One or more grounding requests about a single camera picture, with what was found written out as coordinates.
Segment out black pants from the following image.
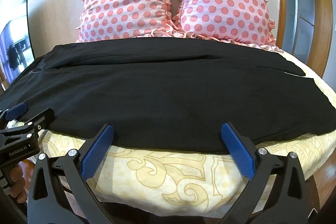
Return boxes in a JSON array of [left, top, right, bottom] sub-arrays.
[[0, 39, 336, 155]]

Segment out wooden door frame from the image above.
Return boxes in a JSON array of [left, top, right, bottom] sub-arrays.
[[273, 0, 336, 79]]

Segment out black framed television screen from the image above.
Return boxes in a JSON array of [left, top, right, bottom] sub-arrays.
[[0, 0, 36, 85]]

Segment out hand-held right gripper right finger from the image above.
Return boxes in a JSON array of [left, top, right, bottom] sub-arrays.
[[217, 122, 316, 224]]

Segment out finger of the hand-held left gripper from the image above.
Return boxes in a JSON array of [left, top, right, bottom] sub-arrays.
[[0, 108, 56, 148], [0, 102, 28, 131]]

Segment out person's left hand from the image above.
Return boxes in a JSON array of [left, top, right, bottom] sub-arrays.
[[8, 163, 29, 204]]

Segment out grey door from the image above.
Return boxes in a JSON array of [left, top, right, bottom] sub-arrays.
[[287, 0, 319, 63]]

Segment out yellow patterned bed blanket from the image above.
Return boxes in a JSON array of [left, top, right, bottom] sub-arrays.
[[39, 42, 336, 217]]

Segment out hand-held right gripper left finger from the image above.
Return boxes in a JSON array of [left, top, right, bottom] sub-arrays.
[[28, 124, 115, 224]]

